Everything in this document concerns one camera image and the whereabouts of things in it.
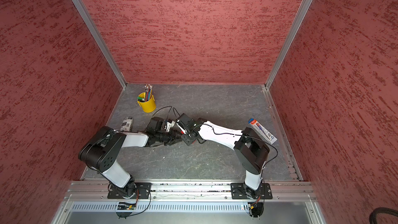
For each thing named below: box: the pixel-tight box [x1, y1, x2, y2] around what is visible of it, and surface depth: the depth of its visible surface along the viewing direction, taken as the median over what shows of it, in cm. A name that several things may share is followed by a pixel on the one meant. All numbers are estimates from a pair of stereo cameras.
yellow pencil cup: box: [137, 91, 157, 114], surface depth 102 cm
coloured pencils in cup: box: [144, 84, 153, 102], surface depth 99 cm
